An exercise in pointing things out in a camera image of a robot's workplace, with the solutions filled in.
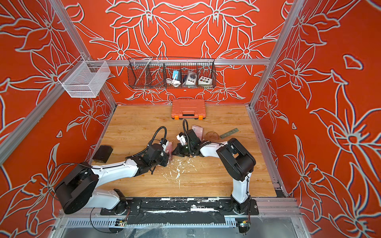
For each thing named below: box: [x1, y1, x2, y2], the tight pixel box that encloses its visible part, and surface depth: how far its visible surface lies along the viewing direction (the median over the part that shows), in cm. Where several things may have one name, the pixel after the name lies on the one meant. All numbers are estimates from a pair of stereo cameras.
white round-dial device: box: [185, 72, 198, 85], surface depth 93 cm
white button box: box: [197, 75, 213, 85], surface depth 96 cm
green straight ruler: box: [219, 127, 240, 140], surface depth 105 cm
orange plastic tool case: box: [171, 98, 207, 120], surface depth 113 cm
